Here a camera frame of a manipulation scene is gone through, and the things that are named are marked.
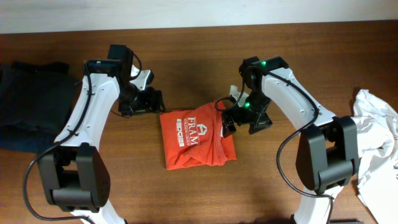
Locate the white t-shirt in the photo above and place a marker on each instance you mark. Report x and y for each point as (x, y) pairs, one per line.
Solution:
(376, 123)

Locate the navy blue folded garment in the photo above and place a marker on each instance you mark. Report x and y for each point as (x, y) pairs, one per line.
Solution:
(28, 138)

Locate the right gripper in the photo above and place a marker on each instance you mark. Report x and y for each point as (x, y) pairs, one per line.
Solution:
(244, 117)

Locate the dark grey folded garment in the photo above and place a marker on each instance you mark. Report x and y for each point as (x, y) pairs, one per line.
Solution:
(41, 99)

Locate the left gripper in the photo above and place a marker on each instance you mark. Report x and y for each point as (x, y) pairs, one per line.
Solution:
(154, 101)

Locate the red soccer t-shirt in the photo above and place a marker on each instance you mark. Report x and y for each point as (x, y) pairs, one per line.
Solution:
(195, 138)

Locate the black folded garment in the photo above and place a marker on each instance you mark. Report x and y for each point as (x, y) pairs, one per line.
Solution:
(54, 67)

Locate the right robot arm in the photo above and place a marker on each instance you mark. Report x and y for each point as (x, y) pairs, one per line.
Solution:
(327, 155)

